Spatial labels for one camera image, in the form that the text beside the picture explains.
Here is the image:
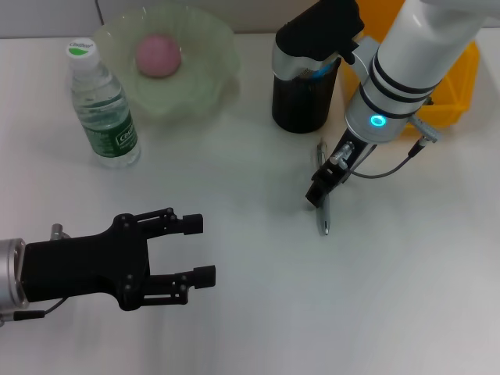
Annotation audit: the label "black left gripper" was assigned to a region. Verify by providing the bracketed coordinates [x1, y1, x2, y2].
[20, 207, 205, 313]

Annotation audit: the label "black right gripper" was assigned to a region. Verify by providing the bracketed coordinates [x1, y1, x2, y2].
[304, 130, 379, 212]

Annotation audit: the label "silver white pen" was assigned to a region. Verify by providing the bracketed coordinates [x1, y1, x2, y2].
[314, 138, 334, 238]

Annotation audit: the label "blue teal scissors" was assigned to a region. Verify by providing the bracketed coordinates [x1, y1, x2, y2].
[312, 58, 341, 81]

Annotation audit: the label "clear green-label water bottle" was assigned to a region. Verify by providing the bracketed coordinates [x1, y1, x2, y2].
[65, 37, 141, 170]

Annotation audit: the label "pink peach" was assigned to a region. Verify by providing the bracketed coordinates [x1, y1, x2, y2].
[135, 34, 183, 79]

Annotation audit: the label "black mesh pen holder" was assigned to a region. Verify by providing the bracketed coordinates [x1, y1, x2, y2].
[272, 58, 341, 134]

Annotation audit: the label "green glass fruit plate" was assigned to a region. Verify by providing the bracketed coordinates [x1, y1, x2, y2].
[91, 3, 241, 124]

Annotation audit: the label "yellow plastic bin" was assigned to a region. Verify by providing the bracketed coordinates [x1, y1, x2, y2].
[338, 33, 480, 137]

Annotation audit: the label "right arm cable with plug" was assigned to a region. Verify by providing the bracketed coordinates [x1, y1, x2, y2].
[329, 115, 445, 180]

